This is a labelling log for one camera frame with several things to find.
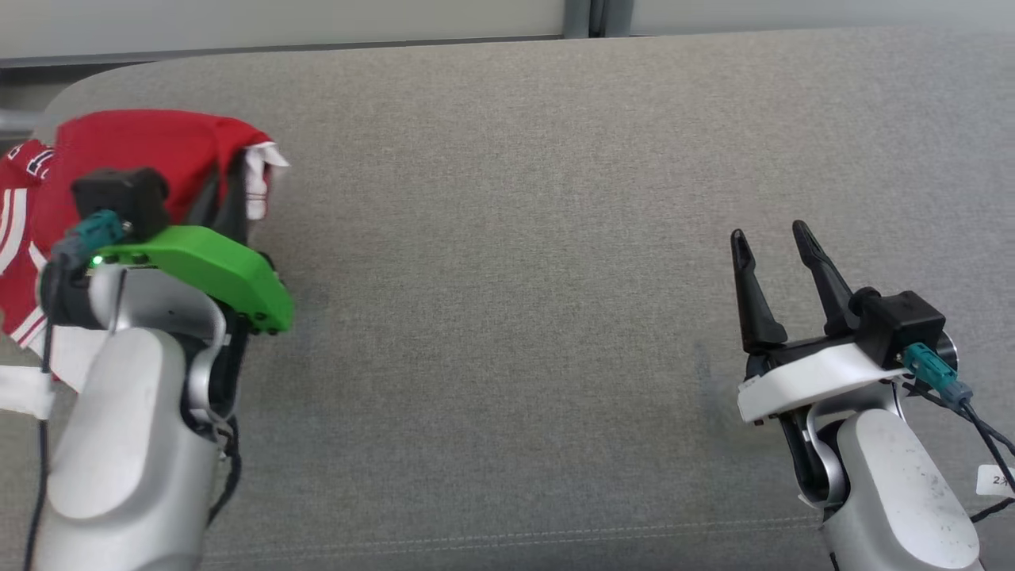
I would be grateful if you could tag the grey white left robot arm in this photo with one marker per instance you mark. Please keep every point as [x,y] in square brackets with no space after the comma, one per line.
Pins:
[127,444]

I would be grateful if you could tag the grey fabric sofa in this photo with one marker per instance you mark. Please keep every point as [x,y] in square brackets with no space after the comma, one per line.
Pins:
[515,238]

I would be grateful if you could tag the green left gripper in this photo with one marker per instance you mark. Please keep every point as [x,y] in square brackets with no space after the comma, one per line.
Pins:
[222,266]

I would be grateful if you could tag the red white jersey shirt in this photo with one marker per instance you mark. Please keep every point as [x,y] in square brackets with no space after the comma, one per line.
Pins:
[119,151]

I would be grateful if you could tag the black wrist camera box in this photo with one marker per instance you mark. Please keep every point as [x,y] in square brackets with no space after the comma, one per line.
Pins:
[123,198]
[900,321]

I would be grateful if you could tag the grey partition post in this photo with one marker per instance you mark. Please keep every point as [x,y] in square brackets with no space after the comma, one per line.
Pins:
[591,16]

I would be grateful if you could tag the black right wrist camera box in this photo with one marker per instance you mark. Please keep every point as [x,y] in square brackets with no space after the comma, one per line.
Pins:
[900,321]

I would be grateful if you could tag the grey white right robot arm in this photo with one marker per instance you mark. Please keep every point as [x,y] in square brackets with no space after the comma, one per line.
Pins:
[896,484]

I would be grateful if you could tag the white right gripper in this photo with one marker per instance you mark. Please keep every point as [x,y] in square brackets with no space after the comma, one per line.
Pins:
[817,377]

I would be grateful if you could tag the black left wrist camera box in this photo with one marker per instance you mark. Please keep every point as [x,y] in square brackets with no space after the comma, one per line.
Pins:
[123,198]

